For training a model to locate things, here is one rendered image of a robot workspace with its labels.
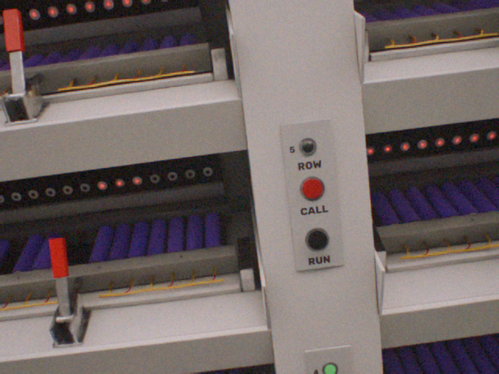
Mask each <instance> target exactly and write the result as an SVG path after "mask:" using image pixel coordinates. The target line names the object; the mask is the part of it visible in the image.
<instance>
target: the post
mask: <svg viewBox="0 0 499 374"><path fill-rule="evenodd" d="M228 5H229V11H230V15H231V19H232V28H233V32H235V45H236V52H237V59H238V67H239V79H240V87H241V94H242V107H243V114H244V122H245V129H246V135H247V143H248V149H246V153H247V160H248V167H249V176H250V183H251V188H252V194H253V205H254V212H255V217H257V228H258V235H259V240H260V251H261V257H262V264H263V269H264V280H265V286H266V293H267V300H268V307H269V314H270V322H271V336H272V342H273V350H274V371H275V374H307V367H306V353H305V351H312V349H319V348H332V347H339V346H345V345H351V349H352V366H353V374H383V365H382V354H381V344H380V324H379V314H378V303H377V283H376V273H375V262H374V251H373V232H372V220H371V210H370V190H369V179H368V168H367V158H366V137H365V128H364V126H363V107H362V97H361V86H360V75H359V56H358V55H357V45H356V25H355V14H354V4H353V0H228ZM323 119H330V120H331V134H332V143H333V152H334V169H335V178H336V188H337V197H338V206H339V210H338V215H340V225H341V233H342V251H343V260H344V265H338V266H333V267H325V268H318V269H312V270H299V271H296V265H295V257H294V248H293V240H292V227H291V219H290V211H289V204H288V189H287V181H286V174H285V166H284V159H283V152H282V144H281V129H280V125H283V124H290V123H297V122H310V121H316V120H323Z"/></svg>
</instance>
